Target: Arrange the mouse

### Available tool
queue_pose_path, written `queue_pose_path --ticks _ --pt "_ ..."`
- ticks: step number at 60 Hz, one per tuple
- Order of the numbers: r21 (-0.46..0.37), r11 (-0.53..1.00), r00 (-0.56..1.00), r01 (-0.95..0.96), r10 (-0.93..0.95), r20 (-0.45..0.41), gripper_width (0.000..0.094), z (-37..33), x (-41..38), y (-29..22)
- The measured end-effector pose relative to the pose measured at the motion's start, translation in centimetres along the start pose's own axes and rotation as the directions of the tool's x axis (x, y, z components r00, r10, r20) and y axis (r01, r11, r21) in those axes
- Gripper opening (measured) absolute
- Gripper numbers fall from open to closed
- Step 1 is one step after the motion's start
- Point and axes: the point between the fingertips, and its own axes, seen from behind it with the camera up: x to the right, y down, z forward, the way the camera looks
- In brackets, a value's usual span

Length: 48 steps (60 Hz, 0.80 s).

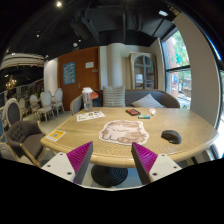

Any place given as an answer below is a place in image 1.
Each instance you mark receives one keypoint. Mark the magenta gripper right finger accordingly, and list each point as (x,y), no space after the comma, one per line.
(152,166)

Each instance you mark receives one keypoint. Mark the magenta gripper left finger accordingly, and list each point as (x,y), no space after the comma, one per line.
(71,166)

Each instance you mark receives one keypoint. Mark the black computer mouse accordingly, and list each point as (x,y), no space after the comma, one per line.
(171,136)

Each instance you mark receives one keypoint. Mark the cat-shaped mouse pad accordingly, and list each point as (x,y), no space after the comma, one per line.
(124,132)

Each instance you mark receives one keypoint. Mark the yellow QR code sticker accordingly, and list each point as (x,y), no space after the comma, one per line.
(55,135)

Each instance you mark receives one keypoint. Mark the round wooden table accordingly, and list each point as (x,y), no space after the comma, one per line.
(179,133)

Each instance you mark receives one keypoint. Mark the small teal packet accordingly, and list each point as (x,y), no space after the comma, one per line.
(144,117)

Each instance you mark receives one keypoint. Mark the small white pink object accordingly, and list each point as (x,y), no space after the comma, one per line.
(152,111)

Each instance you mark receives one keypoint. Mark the white printed leaflet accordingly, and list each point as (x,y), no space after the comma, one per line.
(89,116)

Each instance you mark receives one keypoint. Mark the black and red box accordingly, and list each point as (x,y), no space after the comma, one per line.
(133,112)

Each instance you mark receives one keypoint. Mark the dark tufted armchair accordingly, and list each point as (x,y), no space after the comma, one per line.
(24,137)

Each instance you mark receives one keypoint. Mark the white striped cushion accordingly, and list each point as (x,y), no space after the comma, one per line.
(147,102)

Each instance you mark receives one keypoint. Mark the grey curved sofa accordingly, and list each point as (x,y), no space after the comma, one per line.
(131,96)

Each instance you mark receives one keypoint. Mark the white dining chair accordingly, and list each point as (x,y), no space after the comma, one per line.
(46,100)
(57,100)

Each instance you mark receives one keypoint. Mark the orange cushion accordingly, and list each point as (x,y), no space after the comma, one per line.
(95,95)

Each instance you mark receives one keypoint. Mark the striped grey cushion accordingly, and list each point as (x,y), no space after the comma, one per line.
(114,96)

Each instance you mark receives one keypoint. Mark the oval-back grey chair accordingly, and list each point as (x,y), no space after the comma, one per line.
(12,111)

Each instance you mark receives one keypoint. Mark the beige glass-door cabinet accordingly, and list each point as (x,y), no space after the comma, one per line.
(143,70)

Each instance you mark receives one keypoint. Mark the blue wall poster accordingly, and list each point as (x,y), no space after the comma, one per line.
(69,73)

